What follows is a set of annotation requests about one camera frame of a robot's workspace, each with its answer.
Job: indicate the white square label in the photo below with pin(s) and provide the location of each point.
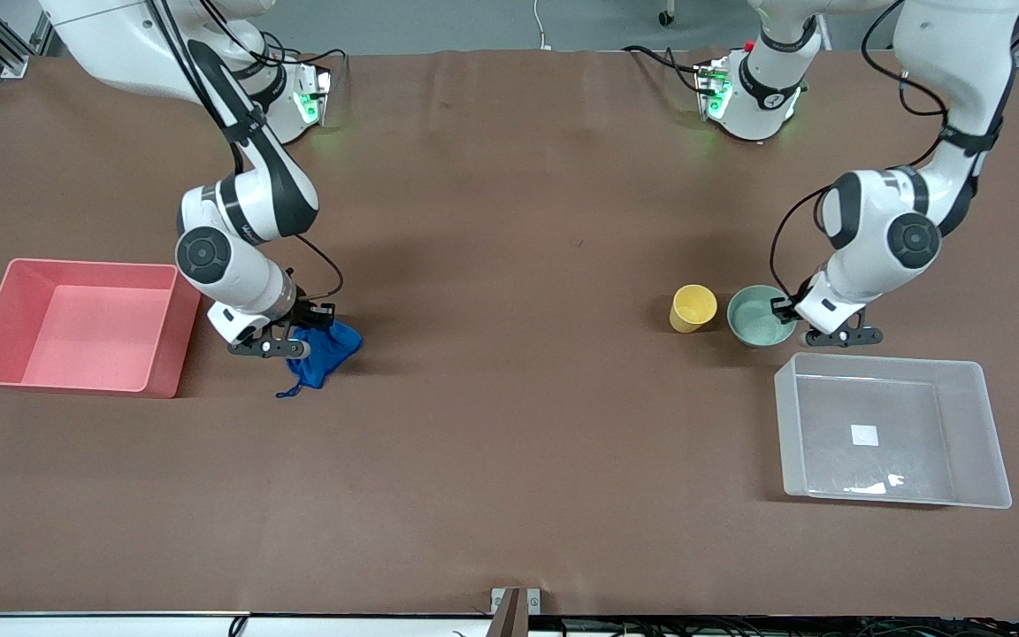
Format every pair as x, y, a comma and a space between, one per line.
864, 435

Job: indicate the yellow plastic cup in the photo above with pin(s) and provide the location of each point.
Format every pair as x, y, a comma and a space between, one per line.
692, 308

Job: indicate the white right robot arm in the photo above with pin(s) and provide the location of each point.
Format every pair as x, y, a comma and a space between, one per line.
244, 208

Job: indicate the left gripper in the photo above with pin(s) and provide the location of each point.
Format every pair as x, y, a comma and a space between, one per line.
785, 308

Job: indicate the mint green bowl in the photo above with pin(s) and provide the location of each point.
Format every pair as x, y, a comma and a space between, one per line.
753, 320

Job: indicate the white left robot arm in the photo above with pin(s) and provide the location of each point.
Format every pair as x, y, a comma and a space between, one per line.
881, 230

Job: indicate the black caster wheel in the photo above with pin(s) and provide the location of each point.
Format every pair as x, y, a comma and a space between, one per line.
667, 17

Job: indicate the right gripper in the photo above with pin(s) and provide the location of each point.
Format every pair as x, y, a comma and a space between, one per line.
307, 313

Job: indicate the pink plastic bin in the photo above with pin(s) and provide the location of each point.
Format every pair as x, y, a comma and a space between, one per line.
85, 341

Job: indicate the brown table cover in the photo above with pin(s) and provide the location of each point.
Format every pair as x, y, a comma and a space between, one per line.
509, 265

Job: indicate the blue cloth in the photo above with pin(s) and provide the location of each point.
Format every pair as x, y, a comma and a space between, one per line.
324, 363

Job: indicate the clear plastic bin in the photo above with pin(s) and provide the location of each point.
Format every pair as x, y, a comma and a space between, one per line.
890, 478

